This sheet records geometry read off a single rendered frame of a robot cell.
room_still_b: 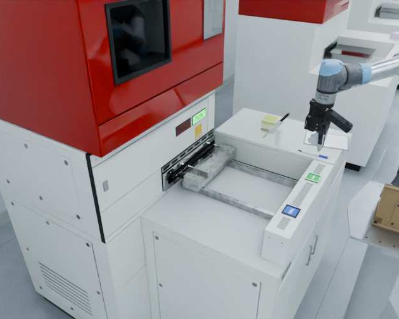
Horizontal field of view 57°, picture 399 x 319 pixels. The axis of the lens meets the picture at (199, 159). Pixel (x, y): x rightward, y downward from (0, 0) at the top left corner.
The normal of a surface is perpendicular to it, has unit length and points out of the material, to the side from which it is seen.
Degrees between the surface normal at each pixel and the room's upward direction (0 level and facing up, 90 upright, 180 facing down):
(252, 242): 0
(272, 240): 90
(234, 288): 90
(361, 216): 0
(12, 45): 90
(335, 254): 0
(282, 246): 90
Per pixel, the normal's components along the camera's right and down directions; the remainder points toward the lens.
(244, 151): -0.54, 0.44
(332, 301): 0.00, -0.85
